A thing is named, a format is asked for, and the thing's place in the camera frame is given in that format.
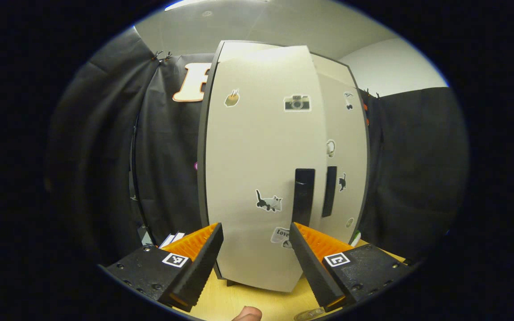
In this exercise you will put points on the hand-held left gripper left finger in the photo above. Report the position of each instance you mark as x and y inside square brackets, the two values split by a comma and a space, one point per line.
[201, 267]

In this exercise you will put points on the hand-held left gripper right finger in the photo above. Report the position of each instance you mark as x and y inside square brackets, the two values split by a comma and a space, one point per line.
[312, 267]

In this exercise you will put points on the clear glass bottle yellow label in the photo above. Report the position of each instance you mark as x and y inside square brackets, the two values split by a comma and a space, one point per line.
[309, 315]

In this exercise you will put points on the white cabinet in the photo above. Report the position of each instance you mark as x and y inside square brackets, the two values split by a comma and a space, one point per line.
[201, 156]

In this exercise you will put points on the white door with camera sticker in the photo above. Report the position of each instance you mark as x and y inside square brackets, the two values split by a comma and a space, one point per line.
[257, 147]

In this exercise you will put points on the white door with headphone sticker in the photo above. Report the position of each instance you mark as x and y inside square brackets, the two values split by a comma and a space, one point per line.
[355, 133]

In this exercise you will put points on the white paper box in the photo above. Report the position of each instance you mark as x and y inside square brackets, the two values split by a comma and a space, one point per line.
[170, 240]

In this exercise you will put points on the watermelon slice toy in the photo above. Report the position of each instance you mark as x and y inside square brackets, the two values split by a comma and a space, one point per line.
[356, 238]

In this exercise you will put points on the black backdrop cloth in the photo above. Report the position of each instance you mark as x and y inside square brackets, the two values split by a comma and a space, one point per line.
[105, 156]

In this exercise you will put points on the ceiling light panel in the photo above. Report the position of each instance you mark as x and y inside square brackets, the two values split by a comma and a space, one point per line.
[194, 3]

